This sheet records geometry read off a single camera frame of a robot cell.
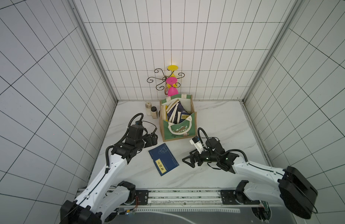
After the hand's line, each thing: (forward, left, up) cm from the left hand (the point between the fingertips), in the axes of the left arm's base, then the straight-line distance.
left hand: (149, 140), depth 80 cm
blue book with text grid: (+24, -19, +1) cm, 31 cm away
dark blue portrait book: (+17, -13, +4) cm, 22 cm away
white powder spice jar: (+31, +6, -5) cm, 32 cm away
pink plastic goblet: (+34, -13, +9) cm, 37 cm away
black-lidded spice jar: (+27, +1, -7) cm, 28 cm away
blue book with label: (+16, -20, +3) cm, 26 cm away
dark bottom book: (+18, -11, +4) cm, 21 cm away
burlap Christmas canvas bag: (+9, -22, -2) cm, 24 cm away
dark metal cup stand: (+29, -7, +17) cm, 34 cm away
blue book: (-6, -7, -13) cm, 16 cm away
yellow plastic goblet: (+50, -13, +17) cm, 54 cm away
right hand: (-5, -21, -5) cm, 23 cm away
